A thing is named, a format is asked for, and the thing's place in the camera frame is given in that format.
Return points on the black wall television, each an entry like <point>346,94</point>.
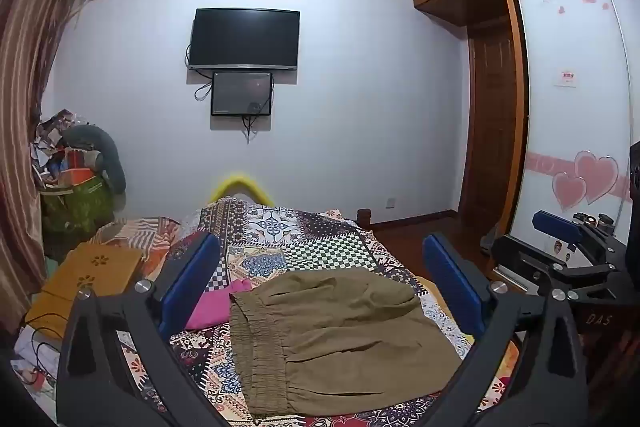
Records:
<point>245,38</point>

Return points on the large pink heart sticker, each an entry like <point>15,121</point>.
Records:
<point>597,174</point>

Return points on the white papers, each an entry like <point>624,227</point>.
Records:
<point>30,367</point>

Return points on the brown striped curtain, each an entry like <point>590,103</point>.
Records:
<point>25,117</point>

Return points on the patchwork patterned bedspread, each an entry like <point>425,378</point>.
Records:
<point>310,237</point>

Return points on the yellow headboard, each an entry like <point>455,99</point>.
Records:
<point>240,189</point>

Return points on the olive green pants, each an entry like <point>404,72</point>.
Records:
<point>345,337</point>

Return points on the small pink heart sticker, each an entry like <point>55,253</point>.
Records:
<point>569,189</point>

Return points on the white paper label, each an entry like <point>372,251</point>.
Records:
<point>566,77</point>

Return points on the pile of clutter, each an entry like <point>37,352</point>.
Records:
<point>55,152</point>

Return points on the wall socket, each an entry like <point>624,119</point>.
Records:
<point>390,203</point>

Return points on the pink cloth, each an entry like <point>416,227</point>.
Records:
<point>220,302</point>

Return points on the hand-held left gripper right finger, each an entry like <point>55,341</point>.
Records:
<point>452,287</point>

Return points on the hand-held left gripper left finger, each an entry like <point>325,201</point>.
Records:
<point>192,277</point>

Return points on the small black wall monitor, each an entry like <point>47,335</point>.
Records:
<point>241,93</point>

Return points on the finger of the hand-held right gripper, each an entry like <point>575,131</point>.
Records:
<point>555,227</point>
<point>520,254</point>

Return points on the grey plush pillow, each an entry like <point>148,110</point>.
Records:
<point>102,152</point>

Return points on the orange striped cloth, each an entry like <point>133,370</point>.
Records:
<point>135,232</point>

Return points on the wooden bedpost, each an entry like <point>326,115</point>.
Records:
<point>364,217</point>

